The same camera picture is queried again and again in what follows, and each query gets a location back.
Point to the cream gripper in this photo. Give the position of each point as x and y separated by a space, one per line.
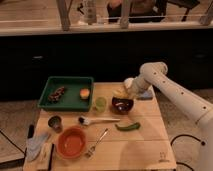
131 90

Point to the yellow banana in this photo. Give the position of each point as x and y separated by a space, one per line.
120 93

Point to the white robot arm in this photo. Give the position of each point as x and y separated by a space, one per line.
195 107

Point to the dark purple bowl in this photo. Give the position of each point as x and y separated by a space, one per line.
122 106

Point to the orange bowl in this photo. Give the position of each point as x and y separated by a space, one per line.
71 143

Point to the white ribbed cup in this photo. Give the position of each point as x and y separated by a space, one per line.
128 82

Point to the blue sponge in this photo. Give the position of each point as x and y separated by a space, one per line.
146 95

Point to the light green cup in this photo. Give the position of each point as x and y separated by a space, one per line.
100 104

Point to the green cucumber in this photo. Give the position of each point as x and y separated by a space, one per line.
130 127

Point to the orange toy fruit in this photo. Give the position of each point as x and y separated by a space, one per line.
84 93

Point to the green plastic tray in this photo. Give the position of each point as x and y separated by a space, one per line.
71 99

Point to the silver fork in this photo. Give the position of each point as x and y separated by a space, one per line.
92 149

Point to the person in background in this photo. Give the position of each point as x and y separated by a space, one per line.
141 11

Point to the dark grape bunch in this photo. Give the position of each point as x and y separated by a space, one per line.
56 95

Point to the dark metal cup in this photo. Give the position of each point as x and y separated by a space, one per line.
55 122

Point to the black marker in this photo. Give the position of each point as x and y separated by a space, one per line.
30 131

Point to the grey cloth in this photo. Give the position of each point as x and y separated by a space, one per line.
34 146

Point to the wooden block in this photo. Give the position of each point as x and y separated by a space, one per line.
45 157

